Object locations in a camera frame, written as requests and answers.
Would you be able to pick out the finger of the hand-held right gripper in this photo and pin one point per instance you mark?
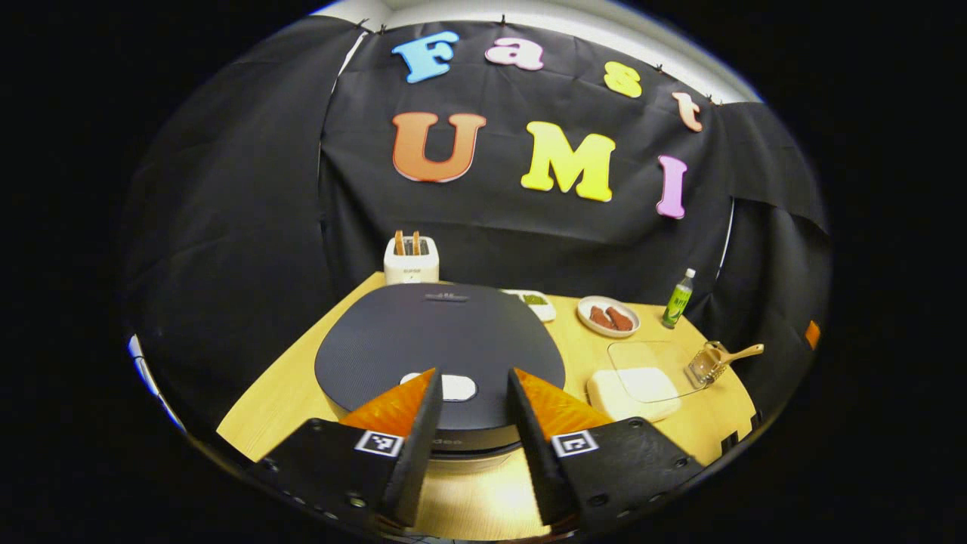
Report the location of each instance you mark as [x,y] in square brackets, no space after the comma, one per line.
[813,335]

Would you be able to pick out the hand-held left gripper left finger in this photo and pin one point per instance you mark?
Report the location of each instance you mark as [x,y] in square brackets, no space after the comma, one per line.
[415,453]

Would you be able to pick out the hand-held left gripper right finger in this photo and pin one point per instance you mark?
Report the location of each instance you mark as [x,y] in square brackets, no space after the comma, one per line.
[536,453]

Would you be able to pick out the dark grey rice cooker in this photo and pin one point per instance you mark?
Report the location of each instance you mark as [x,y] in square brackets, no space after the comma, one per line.
[438,332]

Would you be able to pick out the green drink bottle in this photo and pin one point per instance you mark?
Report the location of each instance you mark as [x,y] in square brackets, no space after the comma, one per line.
[678,302]

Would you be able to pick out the white round plate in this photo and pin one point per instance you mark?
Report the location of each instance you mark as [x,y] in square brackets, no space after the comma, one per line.
[585,321]

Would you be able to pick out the brown meat piece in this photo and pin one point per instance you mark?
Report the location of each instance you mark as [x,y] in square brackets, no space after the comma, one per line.
[621,319]
[601,318]

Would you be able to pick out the white divided bean dish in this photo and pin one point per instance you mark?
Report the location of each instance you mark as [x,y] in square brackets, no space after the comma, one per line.
[536,302]

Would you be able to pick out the clear glass container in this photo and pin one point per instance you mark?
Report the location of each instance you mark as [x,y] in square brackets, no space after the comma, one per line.
[657,355]

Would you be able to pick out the white toaster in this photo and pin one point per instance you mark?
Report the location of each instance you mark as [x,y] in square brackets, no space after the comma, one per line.
[412,268]

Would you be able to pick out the black backdrop cloth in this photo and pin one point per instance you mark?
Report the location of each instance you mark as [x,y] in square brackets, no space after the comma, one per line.
[529,242]

